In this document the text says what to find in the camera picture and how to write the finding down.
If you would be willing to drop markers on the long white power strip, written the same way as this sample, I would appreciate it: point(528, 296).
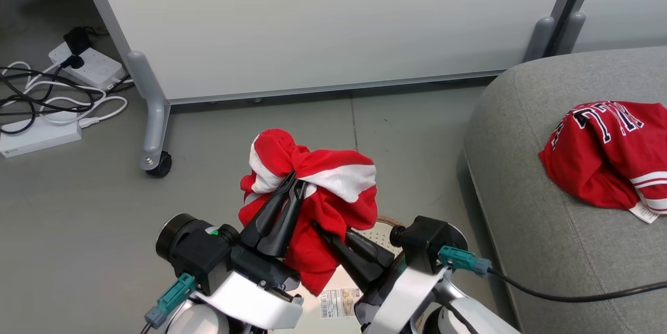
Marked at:
point(39, 138)

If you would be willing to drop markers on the large white partition panel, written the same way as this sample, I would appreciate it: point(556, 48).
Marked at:
point(333, 16)

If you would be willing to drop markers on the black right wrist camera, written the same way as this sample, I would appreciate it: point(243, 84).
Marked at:
point(422, 243)

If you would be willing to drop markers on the teal right camera connector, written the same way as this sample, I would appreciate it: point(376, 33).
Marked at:
point(464, 260)

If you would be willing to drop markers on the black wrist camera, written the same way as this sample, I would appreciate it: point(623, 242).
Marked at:
point(422, 243)
point(195, 250)

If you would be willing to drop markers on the white perforated laundry basket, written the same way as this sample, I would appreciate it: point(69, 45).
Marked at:
point(383, 235)

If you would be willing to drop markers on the grey fabric sofa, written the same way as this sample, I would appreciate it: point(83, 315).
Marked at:
point(531, 245)

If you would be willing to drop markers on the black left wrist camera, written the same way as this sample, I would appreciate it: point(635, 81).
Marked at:
point(195, 250)

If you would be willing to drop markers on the red white striped garment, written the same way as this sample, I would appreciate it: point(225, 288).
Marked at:
point(333, 203)

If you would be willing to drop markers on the teal left camera connector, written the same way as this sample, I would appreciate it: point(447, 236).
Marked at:
point(172, 300)

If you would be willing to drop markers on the square white power strip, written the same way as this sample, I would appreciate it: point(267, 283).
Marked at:
point(91, 67)

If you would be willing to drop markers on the white barcode label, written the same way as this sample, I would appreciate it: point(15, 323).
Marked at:
point(338, 302)

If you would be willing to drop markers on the black plug adapter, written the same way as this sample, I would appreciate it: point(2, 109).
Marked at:
point(77, 39)

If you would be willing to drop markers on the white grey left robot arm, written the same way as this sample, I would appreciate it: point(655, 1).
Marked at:
point(200, 321)

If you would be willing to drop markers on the narrow white partition panel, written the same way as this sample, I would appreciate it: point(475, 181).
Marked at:
point(625, 0)

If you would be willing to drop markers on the grey partition foot with caster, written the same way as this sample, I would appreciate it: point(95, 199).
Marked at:
point(151, 115)

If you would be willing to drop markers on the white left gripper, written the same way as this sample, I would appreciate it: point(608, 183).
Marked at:
point(260, 297)

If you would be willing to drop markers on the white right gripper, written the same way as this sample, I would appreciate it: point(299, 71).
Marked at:
point(401, 300)

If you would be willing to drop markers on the red jersey with navy lettering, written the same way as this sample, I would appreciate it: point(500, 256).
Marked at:
point(604, 162)

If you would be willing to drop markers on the teal camera connector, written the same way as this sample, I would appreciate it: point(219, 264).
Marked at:
point(172, 300)
point(464, 260)

